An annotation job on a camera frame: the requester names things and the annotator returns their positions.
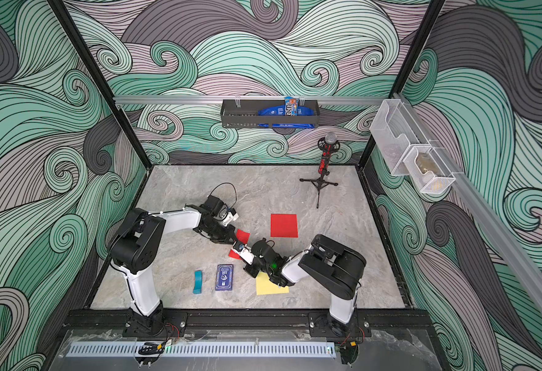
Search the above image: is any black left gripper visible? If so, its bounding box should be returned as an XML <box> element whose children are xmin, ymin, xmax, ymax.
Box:
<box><xmin>202</xmin><ymin>220</ymin><xmax>239</xmax><ymax>244</ymax></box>

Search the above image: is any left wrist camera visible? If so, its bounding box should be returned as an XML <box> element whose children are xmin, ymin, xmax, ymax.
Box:
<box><xmin>218</xmin><ymin>208</ymin><xmax>239</xmax><ymax>227</ymax></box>

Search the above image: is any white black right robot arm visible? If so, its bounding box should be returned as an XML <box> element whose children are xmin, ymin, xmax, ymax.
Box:
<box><xmin>232</xmin><ymin>234</ymin><xmax>367</xmax><ymax>326</ymax></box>

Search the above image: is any clear plastic wall bin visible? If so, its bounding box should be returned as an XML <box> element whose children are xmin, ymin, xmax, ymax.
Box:
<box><xmin>370</xmin><ymin>99</ymin><xmax>428</xmax><ymax>176</ymax></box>

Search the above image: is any black front base frame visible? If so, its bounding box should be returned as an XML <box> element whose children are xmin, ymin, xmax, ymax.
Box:
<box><xmin>62</xmin><ymin>309</ymin><xmax>433</xmax><ymax>339</ymax></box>

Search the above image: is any white slotted cable duct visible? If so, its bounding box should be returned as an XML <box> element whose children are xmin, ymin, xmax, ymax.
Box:
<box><xmin>65</xmin><ymin>341</ymin><xmax>337</xmax><ymax>359</ymax></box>

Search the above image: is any aluminium rail right wall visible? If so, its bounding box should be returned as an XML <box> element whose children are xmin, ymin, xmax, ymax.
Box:
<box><xmin>393</xmin><ymin>93</ymin><xmax>542</xmax><ymax>315</ymax></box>

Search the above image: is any red square paper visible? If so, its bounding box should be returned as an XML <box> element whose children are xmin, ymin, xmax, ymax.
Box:
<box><xmin>270</xmin><ymin>213</ymin><xmax>299</xmax><ymax>238</ymax></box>
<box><xmin>228</xmin><ymin>229</ymin><xmax>250</xmax><ymax>260</ymax></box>

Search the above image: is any black corner frame post right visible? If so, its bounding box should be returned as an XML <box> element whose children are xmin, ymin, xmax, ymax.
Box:
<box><xmin>356</xmin><ymin>0</ymin><xmax>448</xmax><ymax>168</ymax></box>

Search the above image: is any aluminium rail wall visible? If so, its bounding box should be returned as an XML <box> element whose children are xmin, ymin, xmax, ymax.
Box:
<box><xmin>113</xmin><ymin>94</ymin><xmax>386</xmax><ymax>106</ymax></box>
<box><xmin>393</xmin><ymin>93</ymin><xmax>542</xmax><ymax>315</ymax></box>

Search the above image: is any yellow square paper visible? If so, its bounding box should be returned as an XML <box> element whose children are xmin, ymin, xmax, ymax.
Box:
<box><xmin>255</xmin><ymin>271</ymin><xmax>289</xmax><ymax>296</ymax></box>

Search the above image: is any aluminium rail back wall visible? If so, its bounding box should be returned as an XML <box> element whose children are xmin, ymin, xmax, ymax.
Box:
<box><xmin>113</xmin><ymin>94</ymin><xmax>386</xmax><ymax>106</ymax></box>

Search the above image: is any red black microphone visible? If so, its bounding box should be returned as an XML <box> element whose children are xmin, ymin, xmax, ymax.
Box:
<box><xmin>317</xmin><ymin>131</ymin><xmax>340</xmax><ymax>176</ymax></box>

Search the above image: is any blue card box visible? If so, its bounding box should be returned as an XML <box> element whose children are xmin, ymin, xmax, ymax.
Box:
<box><xmin>215</xmin><ymin>264</ymin><xmax>234</xmax><ymax>292</ymax></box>

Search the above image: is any black microphone tripod stand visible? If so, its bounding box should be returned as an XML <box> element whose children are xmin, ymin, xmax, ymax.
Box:
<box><xmin>300</xmin><ymin>168</ymin><xmax>339</xmax><ymax>209</ymax></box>

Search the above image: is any black corner frame post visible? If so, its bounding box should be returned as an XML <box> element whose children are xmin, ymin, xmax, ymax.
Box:
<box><xmin>356</xmin><ymin>0</ymin><xmax>448</xmax><ymax>168</ymax></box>
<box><xmin>48</xmin><ymin>0</ymin><xmax>153</xmax><ymax>171</ymax></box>

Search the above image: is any teal small block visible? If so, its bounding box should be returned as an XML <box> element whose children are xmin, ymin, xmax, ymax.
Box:
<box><xmin>193</xmin><ymin>271</ymin><xmax>203</xmax><ymax>295</ymax></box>

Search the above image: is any black corner frame post left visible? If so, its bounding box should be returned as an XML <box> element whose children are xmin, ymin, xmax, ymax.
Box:
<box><xmin>48</xmin><ymin>0</ymin><xmax>153</xmax><ymax>171</ymax></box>

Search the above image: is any small clear plastic bin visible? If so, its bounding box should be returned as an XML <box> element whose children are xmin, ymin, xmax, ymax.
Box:
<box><xmin>403</xmin><ymin>145</ymin><xmax>455</xmax><ymax>196</ymax></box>

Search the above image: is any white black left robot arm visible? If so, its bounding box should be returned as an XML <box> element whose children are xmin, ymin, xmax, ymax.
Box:
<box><xmin>109</xmin><ymin>195</ymin><xmax>238</xmax><ymax>317</ymax></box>

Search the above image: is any black wall shelf basket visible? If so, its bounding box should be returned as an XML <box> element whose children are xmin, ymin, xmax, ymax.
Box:
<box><xmin>221</xmin><ymin>98</ymin><xmax>320</xmax><ymax>129</ymax></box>

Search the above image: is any blue snack packet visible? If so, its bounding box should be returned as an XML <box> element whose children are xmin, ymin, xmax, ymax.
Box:
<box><xmin>257</xmin><ymin>97</ymin><xmax>318</xmax><ymax>129</ymax></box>

